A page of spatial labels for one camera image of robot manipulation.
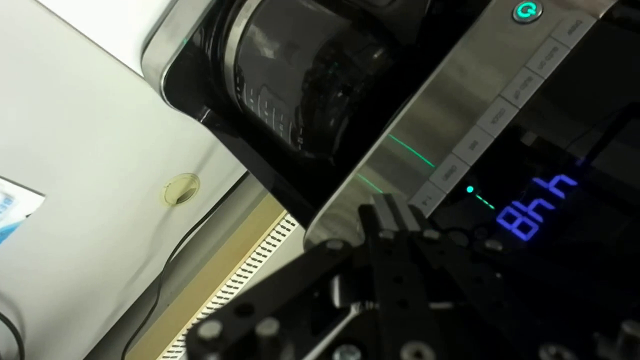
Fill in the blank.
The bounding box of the black cable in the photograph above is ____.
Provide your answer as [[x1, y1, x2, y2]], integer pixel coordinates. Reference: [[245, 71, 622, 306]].
[[97, 197, 215, 360]]

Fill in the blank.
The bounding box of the black and steel coffeemaker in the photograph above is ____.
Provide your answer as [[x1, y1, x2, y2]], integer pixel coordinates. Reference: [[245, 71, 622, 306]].
[[138, 0, 640, 282]]

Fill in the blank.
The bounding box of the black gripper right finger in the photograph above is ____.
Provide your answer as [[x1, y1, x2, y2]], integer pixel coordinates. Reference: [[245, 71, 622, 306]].
[[387, 194, 640, 360]]

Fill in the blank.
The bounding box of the glass carafe with black handle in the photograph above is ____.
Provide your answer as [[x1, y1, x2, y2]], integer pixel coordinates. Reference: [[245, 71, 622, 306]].
[[198, 0, 432, 163]]

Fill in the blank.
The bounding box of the wooden radiator cover with grille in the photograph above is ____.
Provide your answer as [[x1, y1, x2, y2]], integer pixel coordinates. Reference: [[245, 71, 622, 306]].
[[122, 192, 301, 360]]

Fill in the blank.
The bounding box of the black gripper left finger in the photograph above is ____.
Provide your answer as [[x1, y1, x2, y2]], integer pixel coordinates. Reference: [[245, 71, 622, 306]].
[[183, 195, 430, 360]]

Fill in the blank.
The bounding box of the blue and white sticker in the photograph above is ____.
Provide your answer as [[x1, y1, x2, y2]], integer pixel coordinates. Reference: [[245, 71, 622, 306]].
[[0, 174, 46, 247]]

